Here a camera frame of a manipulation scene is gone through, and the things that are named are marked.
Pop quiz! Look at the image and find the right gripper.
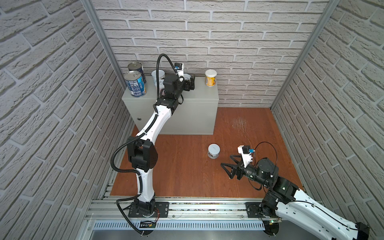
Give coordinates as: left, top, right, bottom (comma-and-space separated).
221, 155, 269, 189

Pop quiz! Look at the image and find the orange can with white lid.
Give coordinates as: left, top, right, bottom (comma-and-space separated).
205, 69, 217, 87

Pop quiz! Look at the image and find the white can with date stamp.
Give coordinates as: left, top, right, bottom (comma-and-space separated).
151, 70, 166, 88

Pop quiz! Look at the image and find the large blue can gold lid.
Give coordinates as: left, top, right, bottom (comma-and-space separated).
124, 71, 147, 97

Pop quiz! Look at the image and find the tall dark blue can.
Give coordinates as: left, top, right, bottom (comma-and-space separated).
128, 62, 146, 83

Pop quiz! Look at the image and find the white can with pull tab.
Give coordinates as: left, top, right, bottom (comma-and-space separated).
159, 84, 165, 92

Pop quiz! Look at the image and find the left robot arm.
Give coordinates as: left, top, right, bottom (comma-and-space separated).
128, 75, 195, 217

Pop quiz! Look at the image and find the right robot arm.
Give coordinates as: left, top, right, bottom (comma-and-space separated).
221, 155, 370, 240

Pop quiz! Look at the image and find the grey metal cabinet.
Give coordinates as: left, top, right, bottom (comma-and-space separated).
122, 76, 219, 135

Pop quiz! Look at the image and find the aluminium corner profile left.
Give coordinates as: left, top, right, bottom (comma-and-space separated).
82, 0, 127, 91

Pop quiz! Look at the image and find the aluminium corner profile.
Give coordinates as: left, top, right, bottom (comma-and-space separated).
270, 0, 340, 111
82, 0, 127, 91

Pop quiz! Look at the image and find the aluminium corner profile right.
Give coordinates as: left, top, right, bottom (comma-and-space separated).
270, 0, 340, 111

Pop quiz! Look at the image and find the right camera black cable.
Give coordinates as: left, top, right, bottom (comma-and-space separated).
253, 141, 279, 169

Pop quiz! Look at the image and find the black corrugated cable conduit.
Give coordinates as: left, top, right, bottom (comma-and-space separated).
110, 53, 178, 235

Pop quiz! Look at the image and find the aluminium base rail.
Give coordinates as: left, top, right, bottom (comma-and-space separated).
83, 196, 331, 232

